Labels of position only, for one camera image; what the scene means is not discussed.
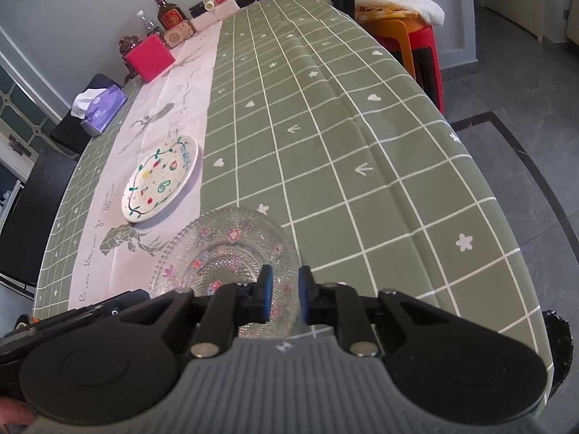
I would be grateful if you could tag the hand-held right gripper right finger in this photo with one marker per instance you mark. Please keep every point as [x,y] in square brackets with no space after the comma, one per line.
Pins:
[306,294]

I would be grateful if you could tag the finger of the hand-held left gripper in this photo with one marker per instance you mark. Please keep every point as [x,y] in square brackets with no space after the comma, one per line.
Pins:
[113,305]

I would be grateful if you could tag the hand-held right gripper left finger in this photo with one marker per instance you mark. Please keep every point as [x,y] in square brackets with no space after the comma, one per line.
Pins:
[266,290]

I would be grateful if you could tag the large flowered glass plate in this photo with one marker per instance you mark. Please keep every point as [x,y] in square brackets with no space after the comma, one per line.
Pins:
[217,244]

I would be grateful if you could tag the person's left hand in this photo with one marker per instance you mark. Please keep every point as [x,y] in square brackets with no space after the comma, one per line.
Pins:
[13,411]

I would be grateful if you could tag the white painted ceramic plate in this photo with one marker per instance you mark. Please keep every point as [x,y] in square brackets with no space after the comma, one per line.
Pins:
[158,181]

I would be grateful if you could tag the green checked tablecloth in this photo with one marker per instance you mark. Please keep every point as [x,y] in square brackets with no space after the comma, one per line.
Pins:
[362,144]

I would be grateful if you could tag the glass door cabinet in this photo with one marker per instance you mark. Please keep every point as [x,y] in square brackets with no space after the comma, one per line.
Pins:
[22,131]

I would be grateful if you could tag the purple tissue box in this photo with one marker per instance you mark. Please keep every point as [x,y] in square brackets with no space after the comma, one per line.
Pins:
[102,108]

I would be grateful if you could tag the white printed table runner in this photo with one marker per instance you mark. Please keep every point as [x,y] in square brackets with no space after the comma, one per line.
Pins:
[190,95]

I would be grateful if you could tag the red box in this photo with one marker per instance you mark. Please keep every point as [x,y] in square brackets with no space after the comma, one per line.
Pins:
[149,58]

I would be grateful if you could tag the black plastic bag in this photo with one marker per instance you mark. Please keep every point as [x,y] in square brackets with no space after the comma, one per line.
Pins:
[556,348]

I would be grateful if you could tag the brown carved figurine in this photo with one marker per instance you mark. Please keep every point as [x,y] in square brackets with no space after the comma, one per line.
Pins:
[129,45]

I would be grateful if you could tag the red plastic stool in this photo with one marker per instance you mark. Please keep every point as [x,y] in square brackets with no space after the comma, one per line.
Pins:
[427,63]

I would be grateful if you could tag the small wooden radio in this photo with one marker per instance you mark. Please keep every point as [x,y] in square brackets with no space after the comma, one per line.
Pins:
[178,35]

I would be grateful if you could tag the orange plastic stool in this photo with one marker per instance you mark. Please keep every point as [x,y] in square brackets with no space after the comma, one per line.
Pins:
[389,36]

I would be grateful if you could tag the white box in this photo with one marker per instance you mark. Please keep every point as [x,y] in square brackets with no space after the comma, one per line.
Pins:
[204,20]
[226,8]

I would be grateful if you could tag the clear plastic bottle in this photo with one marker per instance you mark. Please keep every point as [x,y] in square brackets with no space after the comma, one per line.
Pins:
[147,25]

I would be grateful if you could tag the brown liquor bottle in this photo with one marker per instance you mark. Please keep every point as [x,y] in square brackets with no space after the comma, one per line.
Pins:
[168,16]

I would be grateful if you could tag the white towel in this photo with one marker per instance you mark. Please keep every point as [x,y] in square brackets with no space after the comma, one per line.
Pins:
[402,2]

